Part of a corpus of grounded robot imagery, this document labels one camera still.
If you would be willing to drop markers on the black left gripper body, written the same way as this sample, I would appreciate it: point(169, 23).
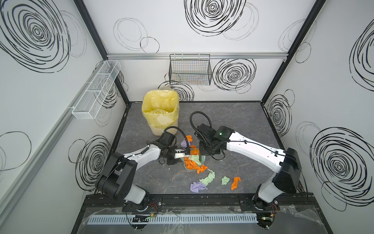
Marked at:
point(172, 153)

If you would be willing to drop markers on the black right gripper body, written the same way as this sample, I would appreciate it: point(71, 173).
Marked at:
point(210, 146)

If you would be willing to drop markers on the orange paper scrap centre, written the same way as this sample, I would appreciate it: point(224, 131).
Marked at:
point(189, 138)

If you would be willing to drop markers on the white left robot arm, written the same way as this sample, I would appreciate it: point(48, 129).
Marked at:
point(116, 178)

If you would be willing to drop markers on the small green paper scrap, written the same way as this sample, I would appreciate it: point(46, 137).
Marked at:
point(206, 181)

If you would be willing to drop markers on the white slotted cable duct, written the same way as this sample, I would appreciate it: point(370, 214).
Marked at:
point(172, 219)

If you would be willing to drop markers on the clear wall shelf tray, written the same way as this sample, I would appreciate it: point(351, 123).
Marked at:
point(100, 92)

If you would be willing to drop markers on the orange paper scrap right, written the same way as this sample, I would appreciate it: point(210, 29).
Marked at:
point(192, 164)

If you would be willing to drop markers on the small purple paper scrap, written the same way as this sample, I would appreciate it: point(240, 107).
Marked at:
point(196, 187)

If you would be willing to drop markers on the orange paper scrap front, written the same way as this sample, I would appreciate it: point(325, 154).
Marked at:
point(235, 182)

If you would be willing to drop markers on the orange paper scrap near bin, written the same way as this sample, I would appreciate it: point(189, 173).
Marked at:
point(194, 150)

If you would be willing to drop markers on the green paper scrap front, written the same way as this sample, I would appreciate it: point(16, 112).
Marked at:
point(225, 180)

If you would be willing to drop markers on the green paper scrap centre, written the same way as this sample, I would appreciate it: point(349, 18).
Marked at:
point(196, 159)

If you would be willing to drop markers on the beige bin with yellow bag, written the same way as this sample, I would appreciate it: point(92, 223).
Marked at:
point(161, 108)

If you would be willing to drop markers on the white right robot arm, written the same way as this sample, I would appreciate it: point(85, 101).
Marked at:
point(284, 163)

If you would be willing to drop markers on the black wire basket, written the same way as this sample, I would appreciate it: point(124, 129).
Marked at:
point(190, 69)

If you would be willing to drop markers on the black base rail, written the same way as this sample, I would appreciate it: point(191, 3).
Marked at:
point(160, 202)

